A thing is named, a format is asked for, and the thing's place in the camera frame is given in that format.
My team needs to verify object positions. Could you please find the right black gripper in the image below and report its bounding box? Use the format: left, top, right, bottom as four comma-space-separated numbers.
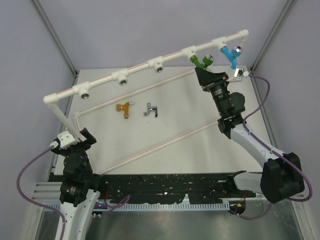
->
195, 67, 230, 116

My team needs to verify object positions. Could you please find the green water faucet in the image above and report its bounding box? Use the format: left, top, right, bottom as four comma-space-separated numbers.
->
190, 54, 214, 70

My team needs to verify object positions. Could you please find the white PVC pipe frame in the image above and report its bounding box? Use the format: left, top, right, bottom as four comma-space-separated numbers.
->
43, 29, 249, 175

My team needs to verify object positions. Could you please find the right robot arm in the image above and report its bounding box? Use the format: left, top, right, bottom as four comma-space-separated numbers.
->
194, 67, 305, 204

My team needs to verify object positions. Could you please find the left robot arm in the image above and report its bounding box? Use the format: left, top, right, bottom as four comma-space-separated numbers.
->
50, 128, 107, 240

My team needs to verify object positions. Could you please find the blue water faucet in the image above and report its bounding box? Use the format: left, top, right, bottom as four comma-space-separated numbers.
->
221, 46, 243, 70

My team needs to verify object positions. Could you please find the orange water faucet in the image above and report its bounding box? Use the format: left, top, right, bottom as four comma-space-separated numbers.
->
115, 102, 135, 119

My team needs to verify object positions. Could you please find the chrome water faucet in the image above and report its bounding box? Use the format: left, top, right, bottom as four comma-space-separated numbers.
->
143, 102, 158, 118

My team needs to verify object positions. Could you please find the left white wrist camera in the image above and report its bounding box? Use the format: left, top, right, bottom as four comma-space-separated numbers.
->
49, 130, 80, 149

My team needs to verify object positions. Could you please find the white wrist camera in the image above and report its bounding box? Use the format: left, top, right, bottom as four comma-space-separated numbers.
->
49, 130, 80, 149
227, 67, 250, 82

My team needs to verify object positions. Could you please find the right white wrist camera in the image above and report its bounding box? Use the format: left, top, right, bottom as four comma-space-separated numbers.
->
227, 67, 250, 82

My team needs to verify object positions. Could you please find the white slotted cable duct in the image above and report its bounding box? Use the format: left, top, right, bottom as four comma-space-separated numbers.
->
43, 201, 230, 211

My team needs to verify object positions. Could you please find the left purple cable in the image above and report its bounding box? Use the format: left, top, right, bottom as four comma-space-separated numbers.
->
16, 147, 131, 240

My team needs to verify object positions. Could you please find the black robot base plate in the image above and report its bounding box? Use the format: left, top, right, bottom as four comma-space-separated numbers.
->
98, 173, 256, 205

